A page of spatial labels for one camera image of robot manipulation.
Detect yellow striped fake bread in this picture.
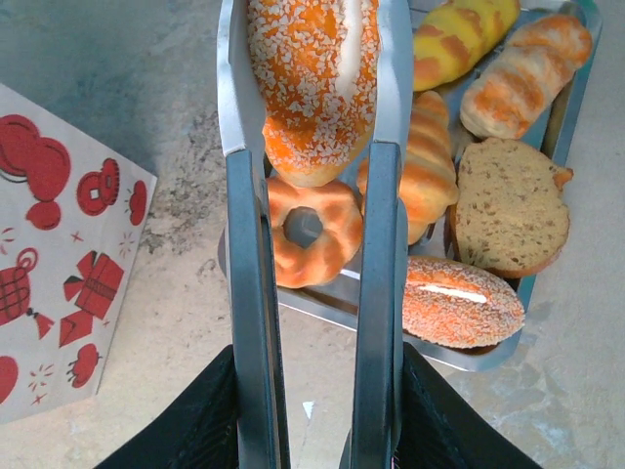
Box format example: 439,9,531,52
412,0,521,94

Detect orange striped fake croissant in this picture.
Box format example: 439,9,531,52
355,90,460,245

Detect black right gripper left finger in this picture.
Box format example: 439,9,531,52
95,344,243,469

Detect metal baking tray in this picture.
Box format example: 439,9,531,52
217,0,604,373

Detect orange ring shaped bread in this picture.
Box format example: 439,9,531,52
266,175,365,289

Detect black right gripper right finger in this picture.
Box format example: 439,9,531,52
394,341,543,469

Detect orange striped long roll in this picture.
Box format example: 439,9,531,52
458,14,595,141

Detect metal kitchen tongs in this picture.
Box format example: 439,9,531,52
216,0,416,469

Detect red and white paper bag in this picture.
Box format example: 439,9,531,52
0,82,158,426

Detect tan fake bread slice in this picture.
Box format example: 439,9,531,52
448,136,573,279

